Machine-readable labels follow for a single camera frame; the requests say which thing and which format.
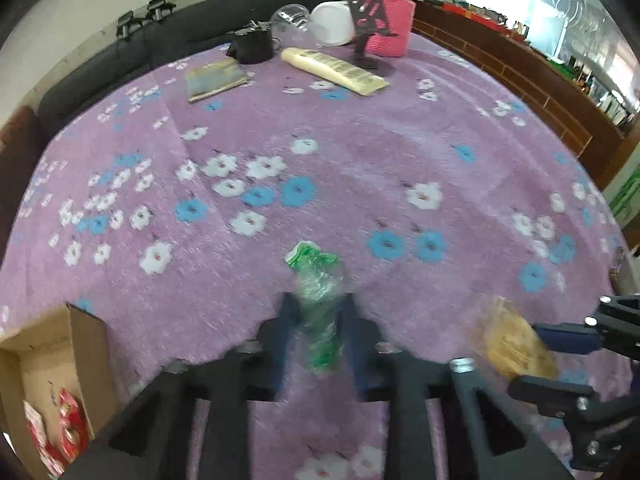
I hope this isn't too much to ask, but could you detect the clear cracker packet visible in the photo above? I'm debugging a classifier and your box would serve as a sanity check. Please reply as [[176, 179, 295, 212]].
[[472, 296, 559, 380]]

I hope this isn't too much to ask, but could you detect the white red snack packet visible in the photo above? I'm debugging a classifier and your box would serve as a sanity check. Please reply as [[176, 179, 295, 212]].
[[23, 401, 66, 479]]

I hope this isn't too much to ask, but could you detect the green twisted candy packet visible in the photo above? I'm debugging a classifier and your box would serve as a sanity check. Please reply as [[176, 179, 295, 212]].
[[285, 240, 345, 373]]

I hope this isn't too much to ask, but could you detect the small red snack packet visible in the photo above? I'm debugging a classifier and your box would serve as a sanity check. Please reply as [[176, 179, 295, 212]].
[[58, 388, 90, 463]]

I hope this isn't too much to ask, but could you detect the cardboard box tray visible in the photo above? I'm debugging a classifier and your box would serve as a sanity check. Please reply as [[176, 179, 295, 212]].
[[1, 304, 120, 479]]

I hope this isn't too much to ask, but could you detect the wooden side cabinet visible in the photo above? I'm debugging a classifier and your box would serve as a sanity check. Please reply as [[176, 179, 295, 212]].
[[413, 2, 639, 188]]

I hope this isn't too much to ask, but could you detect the purple floral tablecloth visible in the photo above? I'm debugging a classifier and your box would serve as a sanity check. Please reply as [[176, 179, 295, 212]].
[[1, 36, 626, 408]]

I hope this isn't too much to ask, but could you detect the cream yellow tube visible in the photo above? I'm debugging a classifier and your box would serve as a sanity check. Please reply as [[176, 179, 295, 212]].
[[280, 48, 390, 96]]

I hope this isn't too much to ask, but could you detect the brown armchair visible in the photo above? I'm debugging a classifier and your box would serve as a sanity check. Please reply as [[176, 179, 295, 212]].
[[0, 106, 47, 256]]

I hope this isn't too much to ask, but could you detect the olive flat booklet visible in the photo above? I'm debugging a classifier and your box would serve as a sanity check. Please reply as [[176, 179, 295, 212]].
[[186, 58, 248, 103]]

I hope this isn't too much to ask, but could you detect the black small pouch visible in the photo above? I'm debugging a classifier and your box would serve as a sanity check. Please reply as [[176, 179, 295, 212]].
[[226, 22, 274, 65]]

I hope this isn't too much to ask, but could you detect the black phone stand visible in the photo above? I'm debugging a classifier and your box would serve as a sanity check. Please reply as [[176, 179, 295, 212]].
[[346, 0, 395, 77]]

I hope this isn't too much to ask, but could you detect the pink covered bottle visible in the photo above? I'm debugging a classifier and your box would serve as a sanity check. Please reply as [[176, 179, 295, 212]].
[[367, 0, 416, 58]]

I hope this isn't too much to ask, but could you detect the white round jar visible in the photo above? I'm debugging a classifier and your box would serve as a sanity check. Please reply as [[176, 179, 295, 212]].
[[310, 1, 355, 47]]

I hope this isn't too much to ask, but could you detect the black leather sofa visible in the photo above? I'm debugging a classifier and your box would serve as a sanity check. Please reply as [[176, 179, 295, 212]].
[[37, 0, 335, 138]]

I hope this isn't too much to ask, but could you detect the clear glass cup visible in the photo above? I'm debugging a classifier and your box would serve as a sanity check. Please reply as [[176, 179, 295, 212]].
[[270, 3, 310, 34]]

